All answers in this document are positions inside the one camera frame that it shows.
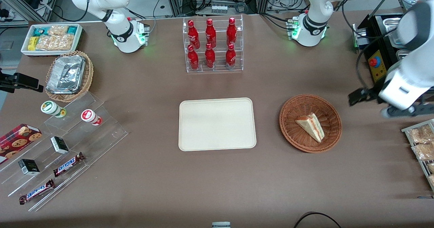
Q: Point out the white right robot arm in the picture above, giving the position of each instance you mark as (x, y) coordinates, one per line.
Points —
(122, 35)

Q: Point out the snickers bar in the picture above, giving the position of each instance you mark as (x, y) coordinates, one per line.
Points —
(68, 164)
(36, 191)

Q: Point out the clear bagged pastry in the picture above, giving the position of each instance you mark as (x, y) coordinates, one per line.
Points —
(432, 180)
(423, 151)
(431, 167)
(420, 135)

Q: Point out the triangular sandwich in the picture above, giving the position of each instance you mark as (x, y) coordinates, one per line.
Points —
(313, 128)

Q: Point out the red cookie box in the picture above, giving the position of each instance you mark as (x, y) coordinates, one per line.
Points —
(17, 141)

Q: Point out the steel warmer pan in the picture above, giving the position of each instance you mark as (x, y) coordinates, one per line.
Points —
(401, 53)
(391, 24)

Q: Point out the clear acrylic stepped display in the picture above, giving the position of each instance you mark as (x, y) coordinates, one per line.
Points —
(101, 136)

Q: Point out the black food warmer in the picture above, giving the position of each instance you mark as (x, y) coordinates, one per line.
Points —
(378, 68)

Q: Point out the aluminium foil container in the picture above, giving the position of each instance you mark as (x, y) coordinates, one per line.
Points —
(66, 75)

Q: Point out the clear rice cracker bag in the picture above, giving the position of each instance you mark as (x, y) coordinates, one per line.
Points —
(58, 30)
(56, 42)

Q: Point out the light wicker basket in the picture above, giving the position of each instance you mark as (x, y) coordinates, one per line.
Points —
(89, 75)

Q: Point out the teal snack pack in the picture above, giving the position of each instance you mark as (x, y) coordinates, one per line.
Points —
(72, 30)
(40, 31)

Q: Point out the small black carton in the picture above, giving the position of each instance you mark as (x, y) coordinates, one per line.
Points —
(28, 167)
(59, 145)

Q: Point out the yellow snack pack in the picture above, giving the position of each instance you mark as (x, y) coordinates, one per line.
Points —
(32, 43)

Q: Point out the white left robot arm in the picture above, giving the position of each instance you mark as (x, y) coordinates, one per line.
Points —
(313, 21)

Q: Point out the green lidded cup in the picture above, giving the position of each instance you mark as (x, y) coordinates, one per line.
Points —
(51, 108)

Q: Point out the white rectangular snack bin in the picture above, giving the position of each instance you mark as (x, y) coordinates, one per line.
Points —
(78, 40)

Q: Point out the brown wicker basket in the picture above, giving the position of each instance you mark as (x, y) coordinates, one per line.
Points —
(298, 119)

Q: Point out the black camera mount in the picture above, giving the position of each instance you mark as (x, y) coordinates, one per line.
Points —
(23, 81)

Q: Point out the clear acrylic bottle rack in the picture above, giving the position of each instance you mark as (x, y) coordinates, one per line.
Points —
(219, 67)

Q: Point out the red lidded cup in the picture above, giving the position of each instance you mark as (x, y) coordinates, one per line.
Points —
(90, 116)

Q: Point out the red cola bottle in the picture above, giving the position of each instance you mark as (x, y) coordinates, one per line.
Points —
(193, 35)
(231, 32)
(231, 56)
(210, 57)
(210, 34)
(193, 59)

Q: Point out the cream plastic tray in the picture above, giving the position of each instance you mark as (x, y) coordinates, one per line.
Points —
(217, 124)

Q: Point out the grey device edge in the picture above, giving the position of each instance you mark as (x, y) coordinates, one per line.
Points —
(221, 225)

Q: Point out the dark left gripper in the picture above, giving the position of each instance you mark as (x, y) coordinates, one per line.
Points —
(372, 92)

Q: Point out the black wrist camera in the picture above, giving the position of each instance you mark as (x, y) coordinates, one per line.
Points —
(361, 96)

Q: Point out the white power strip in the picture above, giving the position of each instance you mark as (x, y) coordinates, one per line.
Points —
(219, 9)

